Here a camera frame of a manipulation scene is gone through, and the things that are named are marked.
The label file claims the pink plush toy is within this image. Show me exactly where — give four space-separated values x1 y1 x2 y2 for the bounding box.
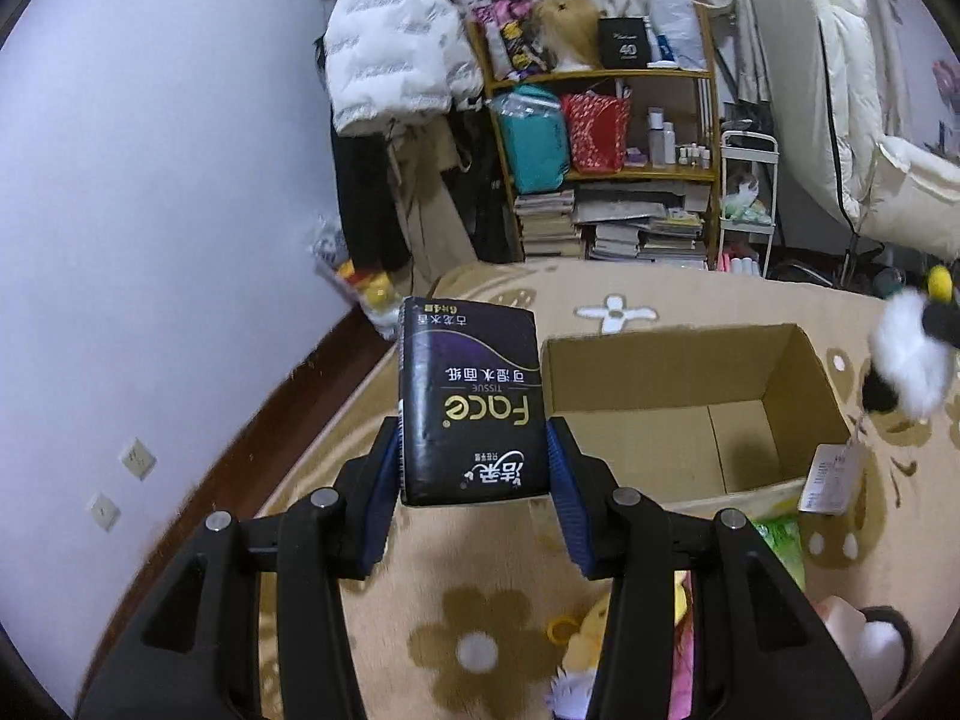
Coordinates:
669 614 695 720

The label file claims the yellow dog plush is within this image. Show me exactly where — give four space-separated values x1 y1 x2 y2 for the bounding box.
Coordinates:
545 571 693 674

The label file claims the white black fluffy plush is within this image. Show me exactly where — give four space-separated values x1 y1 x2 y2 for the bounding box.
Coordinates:
861 265 958 421

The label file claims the black tissue pack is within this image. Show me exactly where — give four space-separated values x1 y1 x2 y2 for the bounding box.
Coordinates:
398 298 550 507

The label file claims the pink white plush slipper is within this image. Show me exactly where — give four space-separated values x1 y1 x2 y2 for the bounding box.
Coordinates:
815 596 913 713

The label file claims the green tissue pack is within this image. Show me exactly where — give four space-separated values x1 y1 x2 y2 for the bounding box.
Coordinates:
754 515 805 590

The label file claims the white-haired doll plush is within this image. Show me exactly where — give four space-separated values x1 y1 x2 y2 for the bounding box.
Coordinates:
545 668 597 720

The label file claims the open cardboard box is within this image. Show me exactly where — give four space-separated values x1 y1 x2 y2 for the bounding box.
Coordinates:
542 323 850 520

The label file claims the plastic bag with toys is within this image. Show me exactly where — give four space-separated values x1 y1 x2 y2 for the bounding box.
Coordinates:
308 215 402 340

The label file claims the white metal cart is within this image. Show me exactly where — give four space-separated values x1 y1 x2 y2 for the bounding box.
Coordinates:
716 127 779 278

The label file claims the stack of books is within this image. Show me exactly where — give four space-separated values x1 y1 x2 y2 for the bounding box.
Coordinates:
514 188 584 259

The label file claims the beige coat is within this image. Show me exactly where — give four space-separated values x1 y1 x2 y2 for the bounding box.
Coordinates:
387 117 477 296

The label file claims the wooden shelf unit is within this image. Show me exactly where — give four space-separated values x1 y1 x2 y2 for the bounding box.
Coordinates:
470 0 719 259

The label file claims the red patterned bag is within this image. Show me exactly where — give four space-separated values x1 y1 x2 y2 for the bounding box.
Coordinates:
562 91 631 174

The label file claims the teal bag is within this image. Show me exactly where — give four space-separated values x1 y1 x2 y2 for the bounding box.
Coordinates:
490 85 569 195

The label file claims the black box with 40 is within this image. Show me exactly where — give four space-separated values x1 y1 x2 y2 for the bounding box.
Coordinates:
597 18 651 70

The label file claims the white puffer jacket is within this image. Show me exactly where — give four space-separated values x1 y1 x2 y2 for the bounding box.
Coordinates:
322 0 483 137

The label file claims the white padded chair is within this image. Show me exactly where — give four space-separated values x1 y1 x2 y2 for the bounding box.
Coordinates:
752 0 958 260

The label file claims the blonde wig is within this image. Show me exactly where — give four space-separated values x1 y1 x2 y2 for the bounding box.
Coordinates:
534 0 601 71

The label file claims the lower wall socket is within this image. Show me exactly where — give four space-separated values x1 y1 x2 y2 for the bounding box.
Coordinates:
86 493 121 533

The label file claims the wall socket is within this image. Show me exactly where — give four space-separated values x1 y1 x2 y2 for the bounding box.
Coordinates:
86 493 121 533
119 439 156 481

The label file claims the upper wall socket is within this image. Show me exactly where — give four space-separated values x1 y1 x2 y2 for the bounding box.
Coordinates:
119 439 156 481

